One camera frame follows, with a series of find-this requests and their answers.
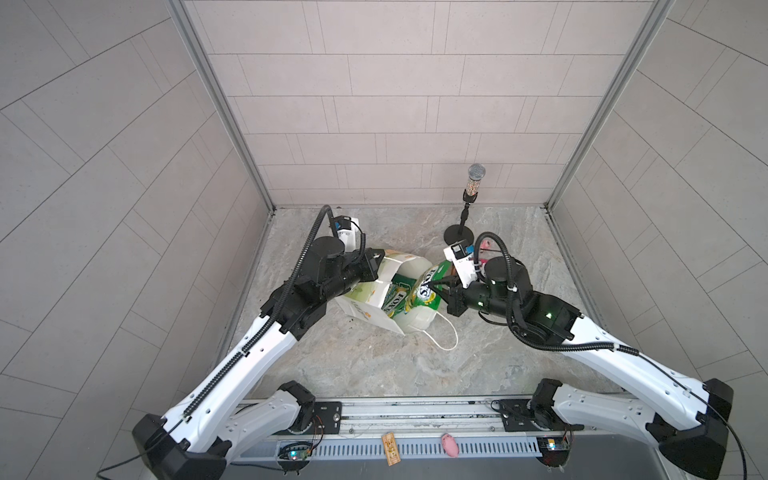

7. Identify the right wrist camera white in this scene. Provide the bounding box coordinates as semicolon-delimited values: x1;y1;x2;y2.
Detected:
443;241;478;289

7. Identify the black microphone stand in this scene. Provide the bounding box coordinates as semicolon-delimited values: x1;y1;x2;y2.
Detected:
443;191;477;246

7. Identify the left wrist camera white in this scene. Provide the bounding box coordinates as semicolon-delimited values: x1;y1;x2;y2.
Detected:
334;215;362;253

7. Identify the circuit board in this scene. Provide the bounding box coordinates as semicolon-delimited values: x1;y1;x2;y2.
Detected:
277;441;314;473
536;437;570;468

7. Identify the wooden tag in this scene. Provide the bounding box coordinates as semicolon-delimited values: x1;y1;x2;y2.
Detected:
381;432;401;466

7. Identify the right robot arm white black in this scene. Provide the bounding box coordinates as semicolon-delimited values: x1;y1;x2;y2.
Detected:
421;256;734;479

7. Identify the left black corrugated cable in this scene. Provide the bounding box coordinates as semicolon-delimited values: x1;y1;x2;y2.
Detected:
179;205;367;421

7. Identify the green fox's candy bag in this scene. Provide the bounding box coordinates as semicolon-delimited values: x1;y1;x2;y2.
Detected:
406;260;452;311
381;274;417;318

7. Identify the pink oval eraser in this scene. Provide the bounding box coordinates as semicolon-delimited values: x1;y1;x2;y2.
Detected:
441;433;460;458

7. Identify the left circuit board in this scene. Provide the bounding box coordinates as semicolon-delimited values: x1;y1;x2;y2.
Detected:
277;441;314;473

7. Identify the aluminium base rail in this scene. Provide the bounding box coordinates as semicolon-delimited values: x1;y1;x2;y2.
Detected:
233;392;670;463

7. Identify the black corrugated cable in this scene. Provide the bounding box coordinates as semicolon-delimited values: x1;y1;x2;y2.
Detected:
472;231;748;480
179;205;367;421

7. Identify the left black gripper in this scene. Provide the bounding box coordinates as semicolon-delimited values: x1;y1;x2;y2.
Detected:
315;248;385;305

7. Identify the white paper bag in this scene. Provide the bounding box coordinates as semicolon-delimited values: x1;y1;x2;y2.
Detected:
337;250;453;335

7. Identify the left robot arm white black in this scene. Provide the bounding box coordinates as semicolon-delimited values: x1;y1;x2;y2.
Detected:
132;236;385;479

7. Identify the right black corrugated cable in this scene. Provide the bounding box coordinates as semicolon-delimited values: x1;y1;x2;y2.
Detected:
472;231;748;480

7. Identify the right circuit board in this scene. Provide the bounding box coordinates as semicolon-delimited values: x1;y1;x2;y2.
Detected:
536;437;570;468

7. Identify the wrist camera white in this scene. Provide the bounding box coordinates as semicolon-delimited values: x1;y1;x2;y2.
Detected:
334;215;362;253
443;241;478;289

